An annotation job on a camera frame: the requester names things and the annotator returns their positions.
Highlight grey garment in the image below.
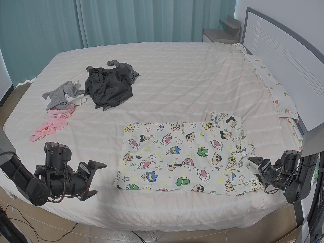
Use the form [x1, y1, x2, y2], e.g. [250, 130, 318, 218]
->
[43, 81, 85, 111]

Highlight blue-green curtain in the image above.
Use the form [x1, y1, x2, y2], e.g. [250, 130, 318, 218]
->
[0, 0, 85, 85]
[74, 0, 238, 47]

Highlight black garment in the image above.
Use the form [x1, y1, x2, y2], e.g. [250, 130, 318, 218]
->
[84, 60, 140, 111]

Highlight bed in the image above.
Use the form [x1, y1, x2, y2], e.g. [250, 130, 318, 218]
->
[0, 7, 324, 235]

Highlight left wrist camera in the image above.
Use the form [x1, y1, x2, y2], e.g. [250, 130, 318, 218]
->
[62, 146, 72, 163]

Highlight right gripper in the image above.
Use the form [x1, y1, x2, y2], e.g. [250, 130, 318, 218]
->
[248, 156, 282, 187]

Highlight white printed pyjama top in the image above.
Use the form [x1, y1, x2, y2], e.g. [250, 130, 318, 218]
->
[113, 112, 265, 195]

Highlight white printed pillow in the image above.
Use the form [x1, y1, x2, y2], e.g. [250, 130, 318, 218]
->
[232, 43, 299, 122]

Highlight pink garment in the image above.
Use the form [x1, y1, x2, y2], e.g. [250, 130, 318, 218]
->
[31, 104, 76, 141]

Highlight grey bedside table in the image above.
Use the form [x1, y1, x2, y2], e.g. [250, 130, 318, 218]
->
[202, 15, 242, 45]

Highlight white garment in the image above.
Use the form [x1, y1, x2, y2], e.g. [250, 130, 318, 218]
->
[64, 80, 88, 106]

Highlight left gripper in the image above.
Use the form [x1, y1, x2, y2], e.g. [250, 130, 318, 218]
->
[54, 161, 107, 201]

